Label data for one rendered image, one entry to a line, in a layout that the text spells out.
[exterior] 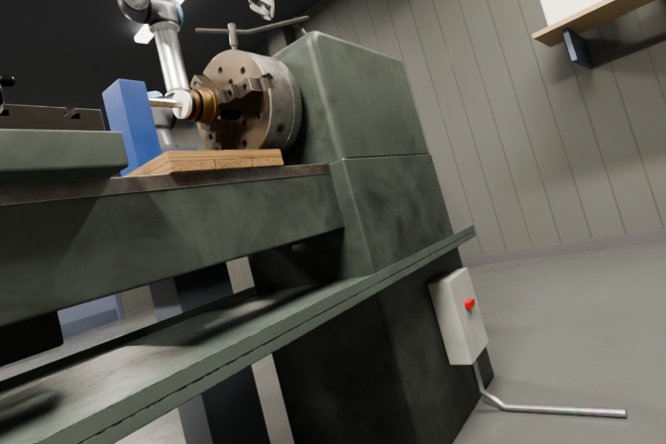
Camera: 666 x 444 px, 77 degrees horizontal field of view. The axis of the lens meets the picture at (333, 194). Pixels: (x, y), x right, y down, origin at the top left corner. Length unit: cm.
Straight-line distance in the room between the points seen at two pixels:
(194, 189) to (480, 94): 330
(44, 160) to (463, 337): 116
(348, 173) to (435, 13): 320
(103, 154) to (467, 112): 349
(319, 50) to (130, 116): 55
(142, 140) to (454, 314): 99
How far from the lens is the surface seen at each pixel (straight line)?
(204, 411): 155
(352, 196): 113
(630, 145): 363
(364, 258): 114
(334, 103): 120
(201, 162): 86
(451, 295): 136
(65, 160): 69
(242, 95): 112
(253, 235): 91
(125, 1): 179
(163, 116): 165
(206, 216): 85
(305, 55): 124
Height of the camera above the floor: 70
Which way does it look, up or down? 4 degrees up
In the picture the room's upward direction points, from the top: 15 degrees counter-clockwise
